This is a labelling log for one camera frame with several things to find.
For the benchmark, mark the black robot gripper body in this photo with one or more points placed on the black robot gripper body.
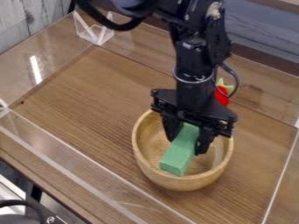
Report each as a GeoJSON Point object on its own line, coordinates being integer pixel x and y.
{"type": "Point", "coordinates": [191, 101]}

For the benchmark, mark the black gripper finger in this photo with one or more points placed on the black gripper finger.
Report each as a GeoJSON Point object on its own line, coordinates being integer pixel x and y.
{"type": "Point", "coordinates": [204, 140]}
{"type": "Point", "coordinates": [172, 125]}

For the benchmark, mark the green rectangular block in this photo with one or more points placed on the green rectangular block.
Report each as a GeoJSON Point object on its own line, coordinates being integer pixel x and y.
{"type": "Point", "coordinates": [180, 152]}

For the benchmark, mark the brown wooden bowl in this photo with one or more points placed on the brown wooden bowl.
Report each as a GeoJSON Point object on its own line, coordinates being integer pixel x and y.
{"type": "Point", "coordinates": [149, 144]}

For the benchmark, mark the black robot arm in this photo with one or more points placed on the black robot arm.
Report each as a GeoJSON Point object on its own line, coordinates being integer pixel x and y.
{"type": "Point", "coordinates": [201, 45]}

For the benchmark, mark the red toy strawberry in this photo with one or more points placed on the red toy strawberry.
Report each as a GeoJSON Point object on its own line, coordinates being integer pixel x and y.
{"type": "Point", "coordinates": [223, 91]}

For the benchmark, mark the black clamp under table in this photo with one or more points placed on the black clamp under table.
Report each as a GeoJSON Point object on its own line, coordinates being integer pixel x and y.
{"type": "Point", "coordinates": [21, 210]}

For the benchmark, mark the clear acrylic corner bracket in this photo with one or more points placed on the clear acrylic corner bracket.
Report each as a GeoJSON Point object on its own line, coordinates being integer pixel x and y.
{"type": "Point", "coordinates": [96, 34]}

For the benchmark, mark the clear acrylic front wall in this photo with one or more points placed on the clear acrylic front wall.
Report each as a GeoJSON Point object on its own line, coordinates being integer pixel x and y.
{"type": "Point", "coordinates": [87, 187]}

